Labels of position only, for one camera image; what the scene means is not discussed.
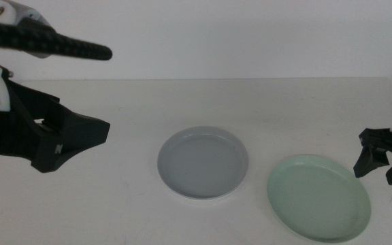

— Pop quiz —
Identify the pale green shallow bowl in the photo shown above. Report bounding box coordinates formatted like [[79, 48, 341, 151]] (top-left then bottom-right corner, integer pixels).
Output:
[[266, 154, 372, 244]]

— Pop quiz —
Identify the grey shallow bowl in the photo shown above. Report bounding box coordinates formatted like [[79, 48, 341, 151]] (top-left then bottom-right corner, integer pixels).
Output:
[[157, 125, 250, 199]]

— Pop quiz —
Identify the black left camera cable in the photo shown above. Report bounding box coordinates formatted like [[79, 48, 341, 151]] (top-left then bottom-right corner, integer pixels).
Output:
[[0, 18, 114, 61]]

